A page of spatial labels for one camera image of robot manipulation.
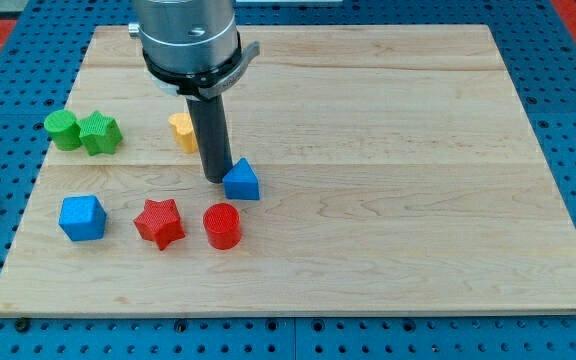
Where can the green cylinder block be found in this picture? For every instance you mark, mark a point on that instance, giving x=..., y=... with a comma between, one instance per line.
x=63, y=129

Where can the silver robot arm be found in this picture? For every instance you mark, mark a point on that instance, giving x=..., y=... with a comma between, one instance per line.
x=192, y=47

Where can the red star block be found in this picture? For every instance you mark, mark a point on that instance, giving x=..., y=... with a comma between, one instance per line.
x=160, y=222

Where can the green star block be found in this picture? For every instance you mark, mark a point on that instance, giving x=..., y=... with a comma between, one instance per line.
x=99, y=134

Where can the blue triangle block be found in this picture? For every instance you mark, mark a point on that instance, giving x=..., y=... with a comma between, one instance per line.
x=241, y=182

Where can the red cylinder block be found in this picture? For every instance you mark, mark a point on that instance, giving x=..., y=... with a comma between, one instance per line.
x=222, y=225

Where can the wooden board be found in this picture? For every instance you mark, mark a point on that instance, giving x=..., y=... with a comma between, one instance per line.
x=399, y=175

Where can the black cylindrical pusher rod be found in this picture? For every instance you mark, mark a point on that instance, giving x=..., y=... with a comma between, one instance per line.
x=210, y=127

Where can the yellow heart block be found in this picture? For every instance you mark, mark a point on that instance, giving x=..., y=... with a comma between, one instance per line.
x=183, y=132

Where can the blue cube block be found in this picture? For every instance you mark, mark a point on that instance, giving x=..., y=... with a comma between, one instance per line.
x=82, y=218

